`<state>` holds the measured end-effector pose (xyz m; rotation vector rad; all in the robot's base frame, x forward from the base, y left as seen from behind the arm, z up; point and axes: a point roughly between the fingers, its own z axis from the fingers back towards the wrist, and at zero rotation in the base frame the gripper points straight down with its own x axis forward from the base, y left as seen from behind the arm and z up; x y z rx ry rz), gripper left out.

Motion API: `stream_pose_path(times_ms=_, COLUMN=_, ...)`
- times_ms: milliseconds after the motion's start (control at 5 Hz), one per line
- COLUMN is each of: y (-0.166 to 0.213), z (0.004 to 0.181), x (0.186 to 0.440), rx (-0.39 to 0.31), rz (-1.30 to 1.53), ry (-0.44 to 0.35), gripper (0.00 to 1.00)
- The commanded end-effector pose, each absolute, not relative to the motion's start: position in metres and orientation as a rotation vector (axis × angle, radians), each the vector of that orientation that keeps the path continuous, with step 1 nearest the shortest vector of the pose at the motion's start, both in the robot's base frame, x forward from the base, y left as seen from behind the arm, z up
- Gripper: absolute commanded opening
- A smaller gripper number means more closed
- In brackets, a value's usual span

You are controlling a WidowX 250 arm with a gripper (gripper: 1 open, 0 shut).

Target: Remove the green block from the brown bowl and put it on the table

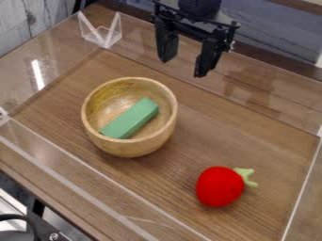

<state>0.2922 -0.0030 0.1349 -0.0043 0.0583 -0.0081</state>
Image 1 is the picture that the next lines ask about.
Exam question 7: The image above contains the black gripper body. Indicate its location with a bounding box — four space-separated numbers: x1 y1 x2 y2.
153 0 241 52

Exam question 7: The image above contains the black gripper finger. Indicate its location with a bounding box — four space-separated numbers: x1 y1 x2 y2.
155 18 180 62
194 37 224 77

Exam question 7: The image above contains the brown wooden bowl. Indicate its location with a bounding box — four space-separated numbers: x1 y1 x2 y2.
81 77 180 157

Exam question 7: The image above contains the green rectangular block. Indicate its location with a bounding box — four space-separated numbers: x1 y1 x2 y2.
99 97 159 139

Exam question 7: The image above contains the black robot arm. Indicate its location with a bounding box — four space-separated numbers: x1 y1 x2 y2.
151 0 241 77

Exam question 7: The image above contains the red plush strawberry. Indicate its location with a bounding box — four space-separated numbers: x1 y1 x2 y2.
196 166 258 207

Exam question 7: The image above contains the black table leg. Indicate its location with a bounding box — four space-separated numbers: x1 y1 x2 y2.
27 199 71 241

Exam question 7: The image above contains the clear acrylic corner bracket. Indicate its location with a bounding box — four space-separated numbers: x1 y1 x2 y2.
77 11 122 49

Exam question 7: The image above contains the clear acrylic tray wall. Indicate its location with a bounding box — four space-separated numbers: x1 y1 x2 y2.
0 108 210 241

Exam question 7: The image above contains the black cable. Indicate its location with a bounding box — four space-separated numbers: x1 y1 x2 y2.
0 214 35 241

